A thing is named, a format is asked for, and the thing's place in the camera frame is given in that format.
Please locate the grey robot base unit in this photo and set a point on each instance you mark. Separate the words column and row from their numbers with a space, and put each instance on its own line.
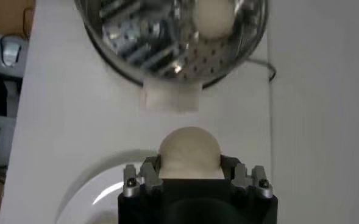
column 2, row 54

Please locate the white steamed baozi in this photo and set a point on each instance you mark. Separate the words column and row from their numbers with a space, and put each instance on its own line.
column 214, row 18
column 189, row 152

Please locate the white round plate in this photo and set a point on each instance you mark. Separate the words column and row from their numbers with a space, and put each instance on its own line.
column 84, row 198

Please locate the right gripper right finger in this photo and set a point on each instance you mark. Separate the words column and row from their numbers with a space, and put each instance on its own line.
column 238, row 175

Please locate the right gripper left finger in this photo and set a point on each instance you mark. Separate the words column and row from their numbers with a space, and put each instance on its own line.
column 148, row 175

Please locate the stainless steel steamer basket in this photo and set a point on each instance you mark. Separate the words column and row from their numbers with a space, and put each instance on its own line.
column 136, row 45

